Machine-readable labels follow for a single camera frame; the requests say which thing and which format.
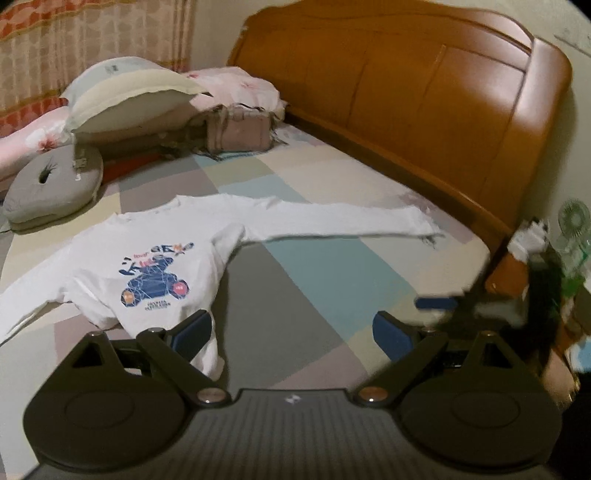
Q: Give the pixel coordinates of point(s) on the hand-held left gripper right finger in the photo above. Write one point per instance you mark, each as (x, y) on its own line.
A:
(392, 334)

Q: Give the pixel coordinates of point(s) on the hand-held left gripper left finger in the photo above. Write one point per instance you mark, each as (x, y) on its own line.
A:
(191, 332)

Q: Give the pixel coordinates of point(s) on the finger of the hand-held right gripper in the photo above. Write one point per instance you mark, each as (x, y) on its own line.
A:
(434, 303)

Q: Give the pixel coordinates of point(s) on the white bear print sweatshirt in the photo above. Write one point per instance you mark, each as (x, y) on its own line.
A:
(152, 240)

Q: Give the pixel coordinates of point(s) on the wooden nightstand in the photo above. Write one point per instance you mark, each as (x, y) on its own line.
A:
(505, 277)

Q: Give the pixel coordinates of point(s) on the white crumpled paper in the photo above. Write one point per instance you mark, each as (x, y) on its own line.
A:
(526, 240)

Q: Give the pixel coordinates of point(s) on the small green desk fan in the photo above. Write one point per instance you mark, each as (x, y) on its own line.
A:
(572, 226)

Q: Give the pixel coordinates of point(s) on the orange-red cloth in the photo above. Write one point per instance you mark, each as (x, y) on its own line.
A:
(129, 168)

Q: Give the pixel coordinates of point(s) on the wooden headboard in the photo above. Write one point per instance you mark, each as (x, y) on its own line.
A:
(415, 115)

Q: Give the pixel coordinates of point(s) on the grey round cushion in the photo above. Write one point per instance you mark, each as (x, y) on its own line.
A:
(51, 184)

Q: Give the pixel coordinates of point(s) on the pink handbag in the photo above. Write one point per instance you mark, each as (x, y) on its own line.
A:
(238, 131)

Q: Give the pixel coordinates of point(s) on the pale cream pillow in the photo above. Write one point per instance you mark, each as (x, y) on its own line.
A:
(124, 97)

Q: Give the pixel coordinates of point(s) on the pink floral quilt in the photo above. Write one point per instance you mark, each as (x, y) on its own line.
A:
(240, 87)

